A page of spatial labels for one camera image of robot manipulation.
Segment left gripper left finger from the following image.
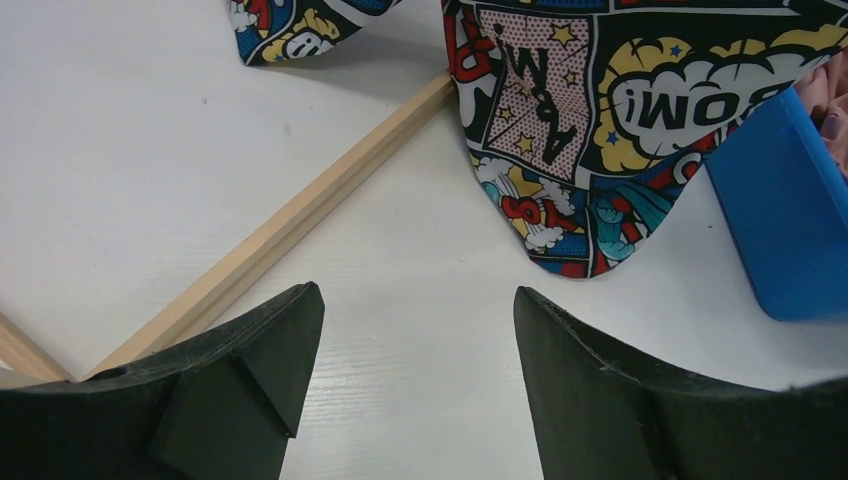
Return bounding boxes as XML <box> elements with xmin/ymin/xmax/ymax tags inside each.
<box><xmin>1</xmin><ymin>282</ymin><xmax>325</xmax><ymax>479</ymax></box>

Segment colourful comic print shorts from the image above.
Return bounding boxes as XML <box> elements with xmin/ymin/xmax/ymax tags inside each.
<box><xmin>227</xmin><ymin>0</ymin><xmax>848</xmax><ymax>280</ymax></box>

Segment dusty pink shorts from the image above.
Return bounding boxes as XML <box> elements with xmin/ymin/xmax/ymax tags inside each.
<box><xmin>794</xmin><ymin>49</ymin><xmax>847</xmax><ymax>177</ymax></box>

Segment blue plastic bin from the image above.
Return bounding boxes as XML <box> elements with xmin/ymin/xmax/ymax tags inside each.
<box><xmin>705</xmin><ymin>89</ymin><xmax>847</xmax><ymax>322</ymax></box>

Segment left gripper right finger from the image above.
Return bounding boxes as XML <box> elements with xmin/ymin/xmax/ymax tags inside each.
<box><xmin>513</xmin><ymin>287</ymin><xmax>847</xmax><ymax>479</ymax></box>

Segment wooden clothes rack frame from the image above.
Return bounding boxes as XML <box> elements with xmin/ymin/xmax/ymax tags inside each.
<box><xmin>1</xmin><ymin>69</ymin><xmax>452</xmax><ymax>387</ymax></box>

